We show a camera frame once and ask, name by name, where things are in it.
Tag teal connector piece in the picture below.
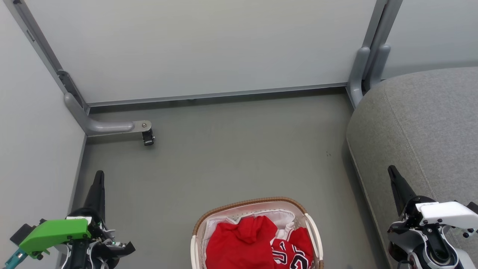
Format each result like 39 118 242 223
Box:
4 248 27 269

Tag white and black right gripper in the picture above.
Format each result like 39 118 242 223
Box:
388 165 478 230

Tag grey fabric sofa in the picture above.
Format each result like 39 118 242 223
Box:
346 67 478 269

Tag red shorts with white stripe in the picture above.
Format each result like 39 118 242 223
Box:
205 216 279 269

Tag grey double partition post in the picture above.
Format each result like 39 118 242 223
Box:
347 0 404 109

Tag grey partition foot bar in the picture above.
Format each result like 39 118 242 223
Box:
64 93 152 136

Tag red jersey with black numbers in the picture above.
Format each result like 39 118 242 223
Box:
271 227 314 269

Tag white cloth basket liner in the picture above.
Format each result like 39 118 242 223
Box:
204 210 300 241

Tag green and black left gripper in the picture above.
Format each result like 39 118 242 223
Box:
19 170 109 261

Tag grey partition bottom rail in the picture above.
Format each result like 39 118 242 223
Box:
87 83 348 108

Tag grey partition post with bracket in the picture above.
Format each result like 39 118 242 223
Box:
6 0 90 112

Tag white basket with wicker rim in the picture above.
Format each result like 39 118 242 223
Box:
190 197 324 269

